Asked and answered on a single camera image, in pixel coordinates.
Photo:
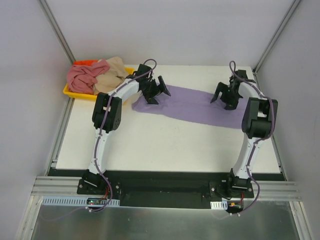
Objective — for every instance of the purple t shirt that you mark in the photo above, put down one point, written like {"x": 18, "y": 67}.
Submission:
{"x": 193, "y": 106}

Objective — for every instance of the aluminium frame post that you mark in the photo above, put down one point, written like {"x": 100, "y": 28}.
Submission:
{"x": 56, "y": 29}
{"x": 277, "y": 33}

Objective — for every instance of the white cable duct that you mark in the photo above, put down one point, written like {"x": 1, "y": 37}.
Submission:
{"x": 67, "y": 201}
{"x": 219, "y": 205}

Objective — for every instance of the beige t shirt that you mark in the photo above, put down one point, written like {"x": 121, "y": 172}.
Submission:
{"x": 111, "y": 79}

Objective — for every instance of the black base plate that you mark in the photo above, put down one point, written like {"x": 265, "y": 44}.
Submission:
{"x": 158, "y": 189}

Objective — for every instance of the right white cable duct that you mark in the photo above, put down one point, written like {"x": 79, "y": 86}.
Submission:
{"x": 219, "y": 205}

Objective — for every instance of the pink t shirt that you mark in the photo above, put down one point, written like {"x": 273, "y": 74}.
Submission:
{"x": 82, "y": 78}

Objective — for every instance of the left white cable duct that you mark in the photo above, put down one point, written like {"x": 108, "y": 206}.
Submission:
{"x": 67, "y": 201}

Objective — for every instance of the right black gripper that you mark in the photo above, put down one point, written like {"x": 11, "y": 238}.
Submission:
{"x": 227, "y": 95}

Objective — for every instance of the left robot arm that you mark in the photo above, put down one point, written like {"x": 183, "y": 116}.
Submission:
{"x": 107, "y": 116}

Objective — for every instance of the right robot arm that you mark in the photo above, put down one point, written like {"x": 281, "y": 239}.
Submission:
{"x": 258, "y": 125}

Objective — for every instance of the aluminium front rail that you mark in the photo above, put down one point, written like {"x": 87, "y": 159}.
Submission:
{"x": 67, "y": 186}

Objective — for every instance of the left aluminium frame post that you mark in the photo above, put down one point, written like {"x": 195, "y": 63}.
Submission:
{"x": 56, "y": 29}

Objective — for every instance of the right aluminium frame post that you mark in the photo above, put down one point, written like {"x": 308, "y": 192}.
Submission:
{"x": 277, "y": 33}

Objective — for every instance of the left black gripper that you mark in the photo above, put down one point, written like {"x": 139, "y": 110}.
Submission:
{"x": 155, "y": 88}

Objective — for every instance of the yellow plastic bin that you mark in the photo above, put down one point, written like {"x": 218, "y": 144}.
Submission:
{"x": 93, "y": 97}

